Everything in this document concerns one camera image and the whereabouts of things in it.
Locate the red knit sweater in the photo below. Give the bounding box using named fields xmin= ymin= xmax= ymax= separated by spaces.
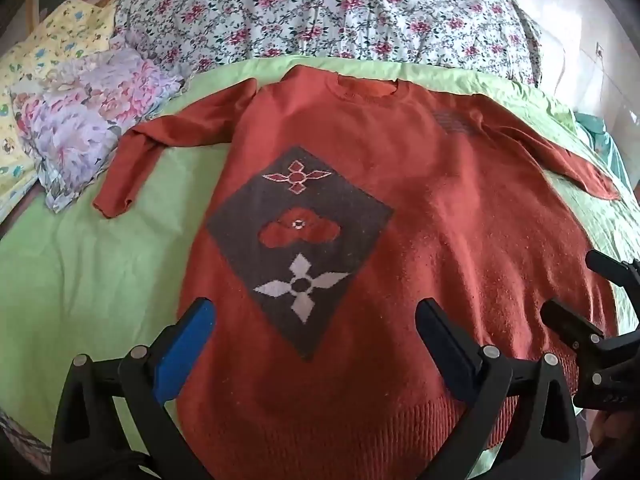
xmin=92 ymin=65 xmax=623 ymax=480

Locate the red floral white quilt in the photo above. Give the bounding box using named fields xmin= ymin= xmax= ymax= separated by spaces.
xmin=112 ymin=0 xmax=543 ymax=86

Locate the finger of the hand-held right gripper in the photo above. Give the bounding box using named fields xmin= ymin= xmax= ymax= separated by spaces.
xmin=540 ymin=299 xmax=607 ymax=357
xmin=585 ymin=249 xmax=640 ymax=302

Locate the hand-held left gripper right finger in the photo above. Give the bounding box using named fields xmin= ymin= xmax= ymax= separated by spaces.
xmin=415 ymin=297 xmax=583 ymax=480

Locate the green bed sheet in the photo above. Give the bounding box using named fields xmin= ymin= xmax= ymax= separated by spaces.
xmin=0 ymin=57 xmax=640 ymax=480

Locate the yellow cartoon print pillow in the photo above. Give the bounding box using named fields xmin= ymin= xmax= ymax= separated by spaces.
xmin=0 ymin=0 xmax=118 ymax=211

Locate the plaid cloth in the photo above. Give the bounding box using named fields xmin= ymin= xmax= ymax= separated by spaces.
xmin=0 ymin=407 xmax=51 ymax=476

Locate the pastel floral folded blanket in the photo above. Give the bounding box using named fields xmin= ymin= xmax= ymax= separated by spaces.
xmin=10 ymin=30 xmax=186 ymax=213

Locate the teal cloth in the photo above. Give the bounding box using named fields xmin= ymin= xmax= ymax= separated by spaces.
xmin=575 ymin=112 xmax=633 ymax=186

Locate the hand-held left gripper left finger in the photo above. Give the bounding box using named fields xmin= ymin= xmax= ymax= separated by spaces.
xmin=50 ymin=297 xmax=221 ymax=480

